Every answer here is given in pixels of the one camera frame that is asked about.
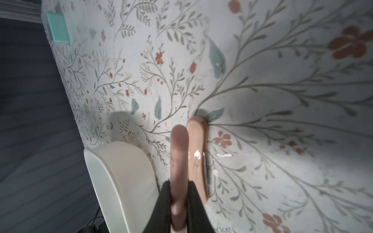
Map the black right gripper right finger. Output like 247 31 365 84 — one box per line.
186 181 215 233

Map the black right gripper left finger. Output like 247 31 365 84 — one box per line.
143 181 172 233

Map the white oval storage box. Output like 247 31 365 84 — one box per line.
84 141 159 233

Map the pink folding fruit knife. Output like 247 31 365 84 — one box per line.
186 116 209 204

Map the small teal box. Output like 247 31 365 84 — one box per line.
46 12 70 44

